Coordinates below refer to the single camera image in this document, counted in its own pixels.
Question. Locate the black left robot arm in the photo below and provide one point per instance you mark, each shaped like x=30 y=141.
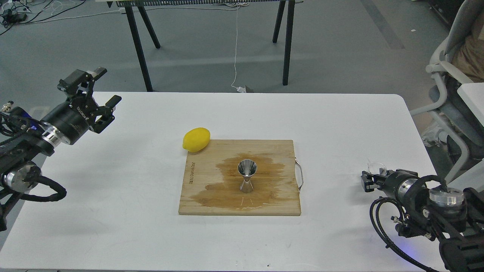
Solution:
x=21 y=178

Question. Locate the wooden cutting board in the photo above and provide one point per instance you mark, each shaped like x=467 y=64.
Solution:
x=211 y=181

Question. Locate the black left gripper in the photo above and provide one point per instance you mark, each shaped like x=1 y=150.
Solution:
x=84 y=114

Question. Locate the black-legged background table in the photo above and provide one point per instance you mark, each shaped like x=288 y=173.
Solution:
x=215 y=44

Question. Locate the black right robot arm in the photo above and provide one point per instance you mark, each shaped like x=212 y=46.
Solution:
x=428 y=207

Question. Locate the white side table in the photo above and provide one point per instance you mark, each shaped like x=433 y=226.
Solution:
x=473 y=96

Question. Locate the white office chair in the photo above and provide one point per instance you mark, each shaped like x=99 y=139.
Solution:
x=465 y=132

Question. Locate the steel double jigger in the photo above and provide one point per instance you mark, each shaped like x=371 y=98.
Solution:
x=247 y=168

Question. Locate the small clear glass cup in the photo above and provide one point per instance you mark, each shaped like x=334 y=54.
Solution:
x=377 y=168

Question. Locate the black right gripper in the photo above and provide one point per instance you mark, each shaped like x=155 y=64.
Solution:
x=396 y=184

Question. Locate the yellow lemon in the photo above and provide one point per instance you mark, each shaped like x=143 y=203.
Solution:
x=196 y=139

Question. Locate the seated person in brown shirt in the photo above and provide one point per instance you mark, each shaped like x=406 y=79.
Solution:
x=470 y=56

